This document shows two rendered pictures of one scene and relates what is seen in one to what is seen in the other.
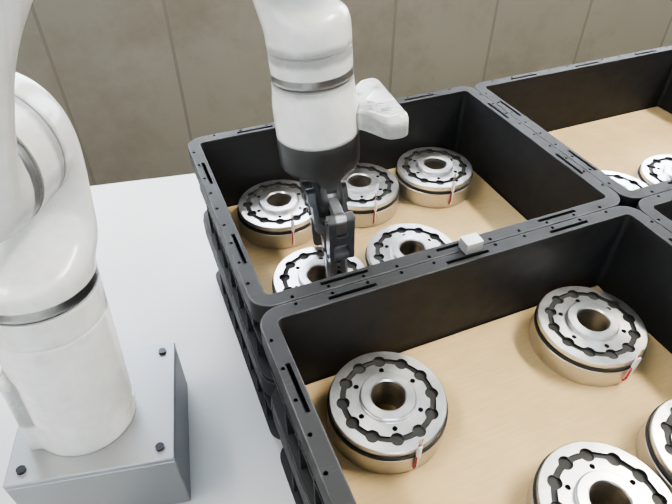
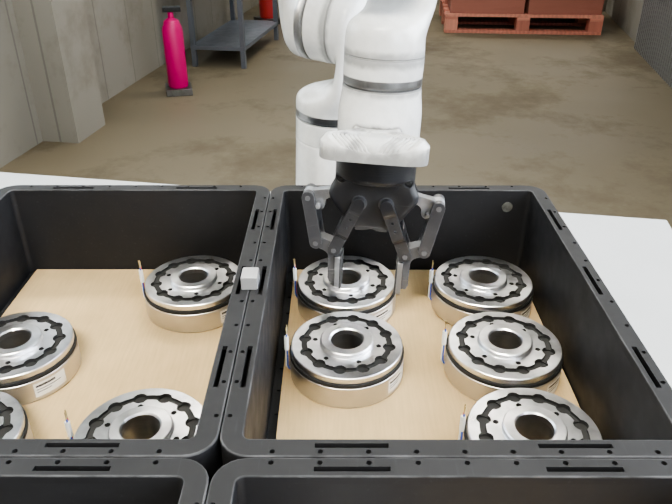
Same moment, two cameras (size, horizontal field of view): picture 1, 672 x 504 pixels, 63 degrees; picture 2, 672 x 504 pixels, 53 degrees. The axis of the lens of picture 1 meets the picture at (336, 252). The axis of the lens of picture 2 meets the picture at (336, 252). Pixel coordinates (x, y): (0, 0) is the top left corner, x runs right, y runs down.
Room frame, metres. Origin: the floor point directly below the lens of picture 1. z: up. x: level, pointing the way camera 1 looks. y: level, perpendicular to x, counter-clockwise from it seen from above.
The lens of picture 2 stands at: (0.63, -0.54, 1.23)
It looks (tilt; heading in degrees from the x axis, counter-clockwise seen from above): 30 degrees down; 113
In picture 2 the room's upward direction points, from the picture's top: straight up
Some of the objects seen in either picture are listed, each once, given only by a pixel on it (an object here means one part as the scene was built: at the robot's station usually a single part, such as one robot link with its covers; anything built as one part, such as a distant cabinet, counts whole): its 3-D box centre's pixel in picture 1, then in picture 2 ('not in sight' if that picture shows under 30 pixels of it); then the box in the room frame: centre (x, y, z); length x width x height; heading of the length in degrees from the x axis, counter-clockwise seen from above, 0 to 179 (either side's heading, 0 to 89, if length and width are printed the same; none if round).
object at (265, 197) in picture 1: (279, 201); (483, 278); (0.55, 0.07, 0.86); 0.05 x 0.05 x 0.01
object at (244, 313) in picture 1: (386, 212); (422, 339); (0.52, -0.06, 0.87); 0.40 x 0.30 x 0.11; 112
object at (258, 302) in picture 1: (389, 177); (426, 291); (0.52, -0.06, 0.92); 0.40 x 0.30 x 0.02; 112
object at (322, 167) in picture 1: (321, 168); (374, 181); (0.44, 0.01, 0.98); 0.08 x 0.08 x 0.09
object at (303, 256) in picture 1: (321, 279); (346, 282); (0.41, 0.02, 0.86); 0.10 x 0.10 x 0.01
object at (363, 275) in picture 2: (321, 276); (346, 278); (0.41, 0.02, 0.86); 0.05 x 0.05 x 0.01
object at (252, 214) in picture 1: (279, 204); (482, 282); (0.55, 0.07, 0.86); 0.10 x 0.10 x 0.01
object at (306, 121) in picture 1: (335, 94); (379, 112); (0.45, 0.00, 1.05); 0.11 x 0.09 x 0.06; 106
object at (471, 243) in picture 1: (470, 243); (250, 278); (0.38, -0.12, 0.94); 0.02 x 0.01 x 0.01; 112
